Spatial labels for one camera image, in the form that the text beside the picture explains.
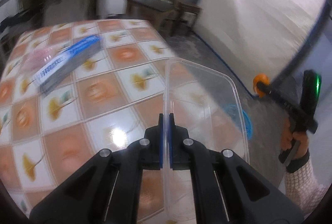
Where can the pink plastic bag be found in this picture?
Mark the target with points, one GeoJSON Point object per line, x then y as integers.
{"type": "Point", "coordinates": [39, 58]}

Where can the dark wooden stool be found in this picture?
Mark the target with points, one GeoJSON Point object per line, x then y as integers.
{"type": "Point", "coordinates": [187, 13]}

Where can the white mattress blue trim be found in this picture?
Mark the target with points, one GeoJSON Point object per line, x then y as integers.
{"type": "Point", "coordinates": [257, 36]}

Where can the white knit sleeve forearm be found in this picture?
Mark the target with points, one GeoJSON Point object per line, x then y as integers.
{"type": "Point", "coordinates": [302, 186]}

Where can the blue white box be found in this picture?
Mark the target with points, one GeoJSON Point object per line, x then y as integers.
{"type": "Point", "coordinates": [58, 68]}

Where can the floral checkered tablecloth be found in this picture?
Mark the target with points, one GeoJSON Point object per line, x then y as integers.
{"type": "Point", "coordinates": [107, 102]}

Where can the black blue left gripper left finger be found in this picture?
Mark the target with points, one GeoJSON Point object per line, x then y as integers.
{"type": "Point", "coordinates": [106, 189]}

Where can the wooden side table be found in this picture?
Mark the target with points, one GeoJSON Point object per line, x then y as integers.
{"type": "Point", "coordinates": [157, 12]}

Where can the clear plastic container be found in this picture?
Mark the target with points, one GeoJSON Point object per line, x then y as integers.
{"type": "Point", "coordinates": [206, 103]}

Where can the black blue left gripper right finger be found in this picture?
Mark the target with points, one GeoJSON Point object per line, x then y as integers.
{"type": "Point", "coordinates": [226, 188]}

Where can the orange fruit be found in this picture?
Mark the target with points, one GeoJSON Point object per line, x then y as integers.
{"type": "Point", "coordinates": [261, 85]}

